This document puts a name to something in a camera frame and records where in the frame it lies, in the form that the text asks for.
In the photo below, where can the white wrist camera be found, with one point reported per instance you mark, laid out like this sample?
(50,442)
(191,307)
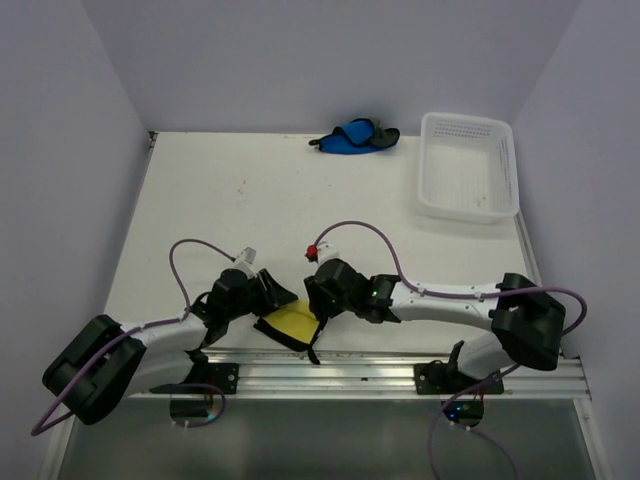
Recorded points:
(321,253)
(244,262)

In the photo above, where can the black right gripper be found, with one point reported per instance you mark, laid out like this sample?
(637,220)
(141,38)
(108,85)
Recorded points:
(317,301)

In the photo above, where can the blue towel dark trim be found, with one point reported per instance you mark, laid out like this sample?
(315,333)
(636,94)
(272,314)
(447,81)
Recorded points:
(359,136)

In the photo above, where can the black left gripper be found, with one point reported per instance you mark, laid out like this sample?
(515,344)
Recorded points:
(272,296)

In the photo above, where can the aluminium mounting rail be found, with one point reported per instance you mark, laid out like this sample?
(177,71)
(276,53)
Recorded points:
(278,375)

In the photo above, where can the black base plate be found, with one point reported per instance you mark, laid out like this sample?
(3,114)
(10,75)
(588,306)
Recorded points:
(439,378)
(224,376)

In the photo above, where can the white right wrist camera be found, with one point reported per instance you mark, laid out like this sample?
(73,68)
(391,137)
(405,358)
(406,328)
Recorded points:
(321,253)

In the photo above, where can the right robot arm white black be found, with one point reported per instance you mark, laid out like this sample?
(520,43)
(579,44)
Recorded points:
(520,325)

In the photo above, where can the white plastic basket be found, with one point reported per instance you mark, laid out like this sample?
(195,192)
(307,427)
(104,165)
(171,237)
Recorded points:
(467,169)

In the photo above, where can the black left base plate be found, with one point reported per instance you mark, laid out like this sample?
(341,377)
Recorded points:
(224,376)

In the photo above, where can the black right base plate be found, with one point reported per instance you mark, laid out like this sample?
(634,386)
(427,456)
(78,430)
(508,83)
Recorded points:
(439,378)

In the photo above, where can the yellow towel black trim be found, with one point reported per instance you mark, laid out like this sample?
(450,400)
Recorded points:
(293,326)

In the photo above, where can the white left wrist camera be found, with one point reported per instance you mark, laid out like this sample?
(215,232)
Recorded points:
(244,262)

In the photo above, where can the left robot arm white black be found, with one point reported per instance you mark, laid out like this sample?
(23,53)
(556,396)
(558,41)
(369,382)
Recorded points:
(108,361)

